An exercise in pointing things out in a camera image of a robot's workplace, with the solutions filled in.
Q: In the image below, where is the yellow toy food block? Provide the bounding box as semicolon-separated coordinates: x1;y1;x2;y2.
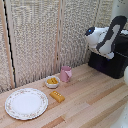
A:
49;90;67;104

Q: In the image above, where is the black air fryer drawer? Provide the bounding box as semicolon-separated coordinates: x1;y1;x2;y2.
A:
87;50;128;80

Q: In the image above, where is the pink mug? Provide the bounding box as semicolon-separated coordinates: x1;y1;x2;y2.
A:
59;65;74;84

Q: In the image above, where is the yellow food in bowl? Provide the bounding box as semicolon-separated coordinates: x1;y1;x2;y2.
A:
46;77;59;85

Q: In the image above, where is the small white bowl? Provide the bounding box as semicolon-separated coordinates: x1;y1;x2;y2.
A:
44;75;62;90

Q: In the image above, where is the beige woven folding screen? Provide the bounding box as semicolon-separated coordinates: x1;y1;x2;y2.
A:
0;0;116;94

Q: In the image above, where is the white plate floral rim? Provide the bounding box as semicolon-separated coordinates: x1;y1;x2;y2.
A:
4;87;50;121

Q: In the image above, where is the white rounded object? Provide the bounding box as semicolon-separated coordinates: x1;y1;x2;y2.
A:
109;103;128;128

